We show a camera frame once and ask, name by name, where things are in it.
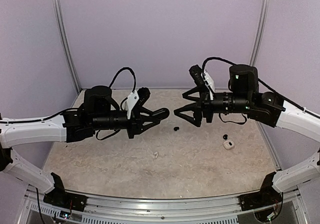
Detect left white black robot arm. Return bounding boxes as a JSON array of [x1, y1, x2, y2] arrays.
[[0, 86, 170, 206]]

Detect aluminium frame post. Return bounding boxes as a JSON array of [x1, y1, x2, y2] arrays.
[[52, 0, 82, 94], [249, 0, 270, 66]]

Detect left aluminium frame post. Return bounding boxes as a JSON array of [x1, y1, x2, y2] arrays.
[[52, 0, 82, 94]]

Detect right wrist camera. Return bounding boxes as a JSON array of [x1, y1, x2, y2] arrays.
[[189, 65, 215, 100]]

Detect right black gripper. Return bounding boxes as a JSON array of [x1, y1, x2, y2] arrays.
[[174, 85, 253, 126]]

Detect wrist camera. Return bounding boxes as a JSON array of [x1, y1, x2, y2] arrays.
[[120, 87, 150, 120], [189, 65, 215, 100]]

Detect right aluminium frame post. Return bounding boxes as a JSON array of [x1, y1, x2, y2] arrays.
[[249, 0, 270, 66]]

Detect front aluminium rail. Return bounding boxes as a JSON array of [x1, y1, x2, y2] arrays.
[[16, 187, 310, 223]]

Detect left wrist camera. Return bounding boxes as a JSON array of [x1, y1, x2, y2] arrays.
[[120, 87, 150, 120]]

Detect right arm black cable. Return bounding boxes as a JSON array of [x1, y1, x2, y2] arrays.
[[201, 57, 320, 116]]

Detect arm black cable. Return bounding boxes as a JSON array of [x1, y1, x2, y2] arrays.
[[201, 57, 320, 116], [108, 67, 138, 92]]

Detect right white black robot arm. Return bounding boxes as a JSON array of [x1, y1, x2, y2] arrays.
[[174, 64, 320, 141]]

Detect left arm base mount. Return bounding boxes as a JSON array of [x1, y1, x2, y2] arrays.
[[43, 192, 88, 211]]

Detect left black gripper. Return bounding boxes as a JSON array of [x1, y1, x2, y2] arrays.
[[91, 108, 161, 139]]

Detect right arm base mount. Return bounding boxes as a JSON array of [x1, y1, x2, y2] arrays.
[[238, 191, 282, 211]]

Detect white earbud charging case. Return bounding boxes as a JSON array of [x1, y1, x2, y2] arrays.
[[223, 140, 235, 150]]

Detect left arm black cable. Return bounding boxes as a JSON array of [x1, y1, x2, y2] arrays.
[[108, 67, 138, 92]]

